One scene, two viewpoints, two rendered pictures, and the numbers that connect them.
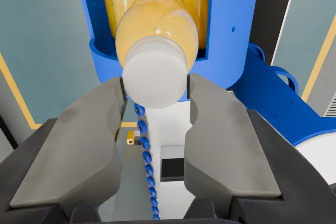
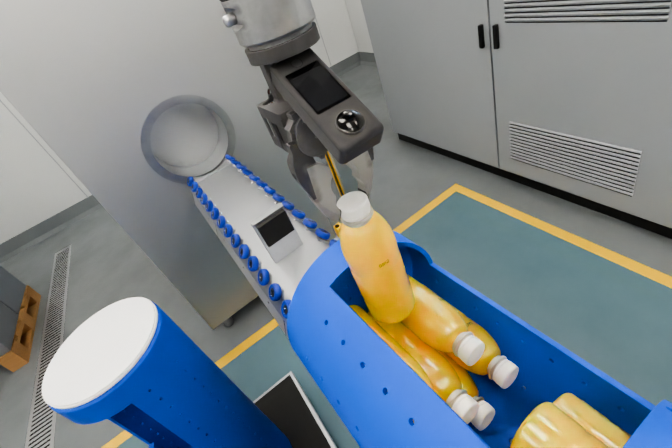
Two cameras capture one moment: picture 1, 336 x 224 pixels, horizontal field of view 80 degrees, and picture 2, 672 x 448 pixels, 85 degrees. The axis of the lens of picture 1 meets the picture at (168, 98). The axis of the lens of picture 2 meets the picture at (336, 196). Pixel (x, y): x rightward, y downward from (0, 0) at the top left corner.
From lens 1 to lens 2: 0.33 m
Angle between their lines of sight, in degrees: 26
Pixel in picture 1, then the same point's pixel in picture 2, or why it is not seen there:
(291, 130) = (163, 359)
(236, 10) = (335, 333)
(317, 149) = (122, 354)
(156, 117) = not seen: hidden behind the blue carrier
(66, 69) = (477, 273)
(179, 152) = (279, 249)
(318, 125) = (133, 386)
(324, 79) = not seen: outside the picture
